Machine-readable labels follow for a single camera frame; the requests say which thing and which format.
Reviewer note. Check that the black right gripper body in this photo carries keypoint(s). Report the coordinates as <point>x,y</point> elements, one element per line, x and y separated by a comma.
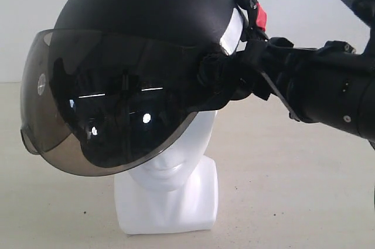
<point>313,84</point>

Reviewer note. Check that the black helmet with tinted visor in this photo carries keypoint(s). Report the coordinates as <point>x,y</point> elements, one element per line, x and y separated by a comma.
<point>116,82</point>

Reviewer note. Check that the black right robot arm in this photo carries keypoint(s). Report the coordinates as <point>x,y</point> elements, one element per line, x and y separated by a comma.
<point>363,67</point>

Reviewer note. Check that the white mannequin head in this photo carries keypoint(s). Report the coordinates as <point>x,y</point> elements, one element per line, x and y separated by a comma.
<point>175,192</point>

